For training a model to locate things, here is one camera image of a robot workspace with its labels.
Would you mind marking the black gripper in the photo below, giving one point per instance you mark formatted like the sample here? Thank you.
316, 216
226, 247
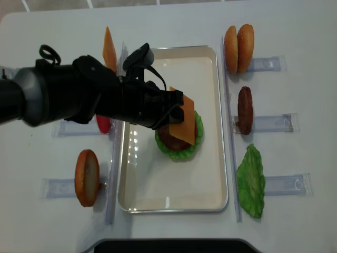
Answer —
146, 105

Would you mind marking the orange cheese slice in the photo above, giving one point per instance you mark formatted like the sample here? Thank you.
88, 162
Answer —
185, 131
108, 53

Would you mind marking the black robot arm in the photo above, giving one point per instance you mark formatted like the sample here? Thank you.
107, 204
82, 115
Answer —
50, 91

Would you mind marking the red tomato slice on tray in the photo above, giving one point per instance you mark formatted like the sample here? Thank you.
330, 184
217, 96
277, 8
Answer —
195, 132

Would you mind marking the brown meat patty on tray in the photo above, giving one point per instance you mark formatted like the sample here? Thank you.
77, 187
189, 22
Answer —
171, 142

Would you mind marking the green lettuce leaf on tray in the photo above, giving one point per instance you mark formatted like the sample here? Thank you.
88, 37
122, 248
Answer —
183, 154

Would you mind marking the upright brown meat patty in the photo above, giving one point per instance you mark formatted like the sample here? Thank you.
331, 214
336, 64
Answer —
245, 110

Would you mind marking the red upright tomato slice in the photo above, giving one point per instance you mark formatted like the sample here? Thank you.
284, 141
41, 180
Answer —
104, 124

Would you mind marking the upright green lettuce leaf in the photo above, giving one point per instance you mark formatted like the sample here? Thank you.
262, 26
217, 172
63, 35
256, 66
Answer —
251, 182

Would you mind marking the white metal tray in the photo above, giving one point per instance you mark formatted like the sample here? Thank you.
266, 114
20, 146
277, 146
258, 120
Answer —
150, 181

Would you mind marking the left bun half, upper right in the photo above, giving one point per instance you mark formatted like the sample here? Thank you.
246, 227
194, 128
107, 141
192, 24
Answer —
231, 49

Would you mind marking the bun half, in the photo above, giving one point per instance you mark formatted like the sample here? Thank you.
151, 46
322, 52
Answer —
231, 49
87, 178
245, 42

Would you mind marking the clear holder, upper right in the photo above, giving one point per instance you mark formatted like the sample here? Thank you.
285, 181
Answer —
268, 64

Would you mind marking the clear holder, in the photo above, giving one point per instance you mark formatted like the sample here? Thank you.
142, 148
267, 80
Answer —
280, 123
64, 128
268, 64
58, 188
295, 185

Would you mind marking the bun half, lower left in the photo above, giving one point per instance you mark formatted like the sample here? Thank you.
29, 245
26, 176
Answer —
87, 178

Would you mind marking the clear holder, middle right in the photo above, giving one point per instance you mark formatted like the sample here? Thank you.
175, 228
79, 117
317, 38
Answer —
280, 123

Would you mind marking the clear holder, middle left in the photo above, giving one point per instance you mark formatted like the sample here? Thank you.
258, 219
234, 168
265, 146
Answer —
64, 128

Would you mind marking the clear holder, lower right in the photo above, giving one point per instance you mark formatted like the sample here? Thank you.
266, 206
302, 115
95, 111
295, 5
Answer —
295, 185

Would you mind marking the clear holder, lower left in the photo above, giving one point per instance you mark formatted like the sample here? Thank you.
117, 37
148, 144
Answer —
58, 188

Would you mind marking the black base at bottom edge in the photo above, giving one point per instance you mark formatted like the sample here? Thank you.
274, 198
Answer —
173, 245

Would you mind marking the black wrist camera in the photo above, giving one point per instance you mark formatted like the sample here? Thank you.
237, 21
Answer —
139, 60

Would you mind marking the clear left long rail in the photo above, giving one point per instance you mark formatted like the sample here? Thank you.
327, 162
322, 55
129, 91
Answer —
117, 136

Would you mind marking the clear long rail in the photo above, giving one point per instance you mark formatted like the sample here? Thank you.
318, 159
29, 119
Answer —
238, 210
117, 136

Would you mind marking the clear right long rail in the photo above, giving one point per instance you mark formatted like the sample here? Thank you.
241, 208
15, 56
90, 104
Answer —
238, 210

